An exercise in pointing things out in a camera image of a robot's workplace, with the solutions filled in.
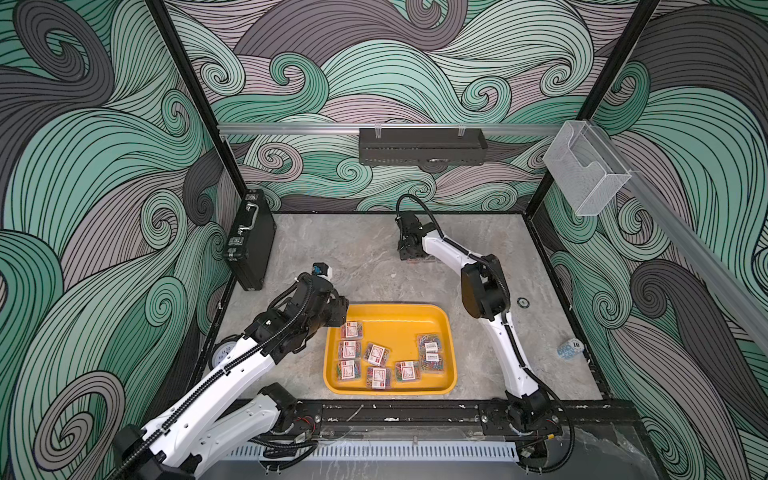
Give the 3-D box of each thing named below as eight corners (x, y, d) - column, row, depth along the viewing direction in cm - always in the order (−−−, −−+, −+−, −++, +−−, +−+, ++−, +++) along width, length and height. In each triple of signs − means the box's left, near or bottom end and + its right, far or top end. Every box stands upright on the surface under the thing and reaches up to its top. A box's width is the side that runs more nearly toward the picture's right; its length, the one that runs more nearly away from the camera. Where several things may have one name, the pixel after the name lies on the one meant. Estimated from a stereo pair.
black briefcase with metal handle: (245, 294, 99) (217, 255, 82) (266, 230, 118) (248, 188, 101) (266, 294, 99) (244, 255, 82) (284, 230, 118) (269, 188, 101)
